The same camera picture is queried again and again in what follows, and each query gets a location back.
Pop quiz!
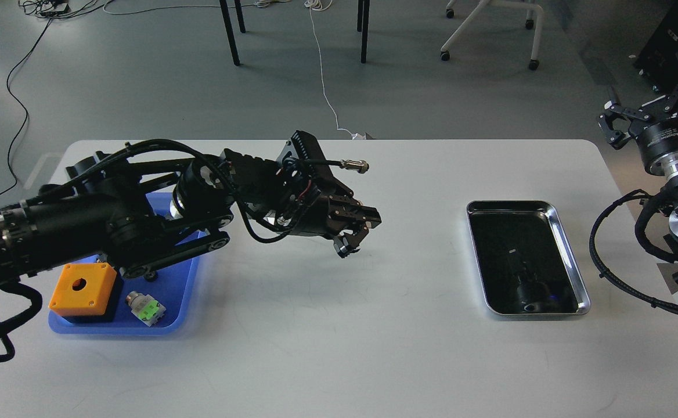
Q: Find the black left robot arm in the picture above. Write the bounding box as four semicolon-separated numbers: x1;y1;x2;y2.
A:
0;131;381;363

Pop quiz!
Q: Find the white rolling chair base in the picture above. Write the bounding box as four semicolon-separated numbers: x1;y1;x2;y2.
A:
439;1;545;71

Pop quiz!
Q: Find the silver metal tray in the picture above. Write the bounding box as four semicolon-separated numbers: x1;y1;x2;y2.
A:
466;200;592;320

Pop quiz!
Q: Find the blue plastic tray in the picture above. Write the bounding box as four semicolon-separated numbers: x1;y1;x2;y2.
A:
48;192;214;337

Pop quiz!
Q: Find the white floor cable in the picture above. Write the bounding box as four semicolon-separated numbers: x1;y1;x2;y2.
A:
304;0;369;140

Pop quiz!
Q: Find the orange button box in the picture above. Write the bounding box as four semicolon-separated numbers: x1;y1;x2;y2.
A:
49;262;118;317

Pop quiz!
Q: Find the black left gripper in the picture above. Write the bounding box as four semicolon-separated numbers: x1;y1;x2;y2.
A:
281;189;382;258

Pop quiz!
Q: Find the black equipment case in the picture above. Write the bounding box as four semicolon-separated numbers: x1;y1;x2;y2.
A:
634;1;678;93

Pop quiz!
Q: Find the silver green push button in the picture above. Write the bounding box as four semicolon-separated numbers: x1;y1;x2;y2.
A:
125;291;166;326

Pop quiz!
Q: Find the black table leg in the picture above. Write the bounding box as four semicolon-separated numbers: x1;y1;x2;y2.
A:
357;1;370;64
219;0;241;67

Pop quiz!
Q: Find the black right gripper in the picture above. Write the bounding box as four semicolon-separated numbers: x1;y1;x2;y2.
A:
597;51;678;178

